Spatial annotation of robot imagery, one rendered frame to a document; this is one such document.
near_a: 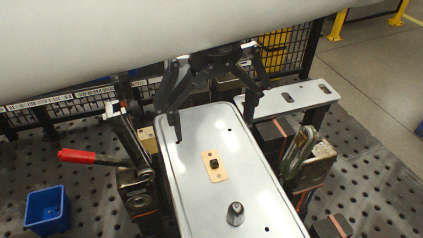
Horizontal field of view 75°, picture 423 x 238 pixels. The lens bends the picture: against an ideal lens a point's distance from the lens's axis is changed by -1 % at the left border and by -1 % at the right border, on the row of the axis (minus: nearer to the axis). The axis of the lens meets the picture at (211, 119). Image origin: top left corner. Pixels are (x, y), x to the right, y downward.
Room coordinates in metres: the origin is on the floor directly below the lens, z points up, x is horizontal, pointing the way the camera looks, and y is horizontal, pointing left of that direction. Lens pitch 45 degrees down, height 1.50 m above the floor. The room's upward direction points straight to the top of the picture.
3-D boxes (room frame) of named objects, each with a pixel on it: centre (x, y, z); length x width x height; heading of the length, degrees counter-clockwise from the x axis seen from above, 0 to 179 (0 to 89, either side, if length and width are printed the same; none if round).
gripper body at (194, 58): (0.36, -0.01, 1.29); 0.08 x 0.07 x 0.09; 108
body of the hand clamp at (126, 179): (0.31, 0.15, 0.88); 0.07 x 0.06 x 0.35; 108
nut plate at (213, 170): (0.36, -0.01, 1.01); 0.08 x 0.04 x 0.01; 18
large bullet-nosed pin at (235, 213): (0.24, -0.04, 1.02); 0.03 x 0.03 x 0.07
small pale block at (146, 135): (0.40, 0.14, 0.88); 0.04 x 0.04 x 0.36; 18
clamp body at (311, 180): (0.37, -0.22, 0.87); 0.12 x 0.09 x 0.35; 108
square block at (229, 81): (0.66, -0.04, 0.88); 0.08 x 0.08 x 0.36; 18
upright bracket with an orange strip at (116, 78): (0.41, 0.17, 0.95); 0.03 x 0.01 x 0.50; 18
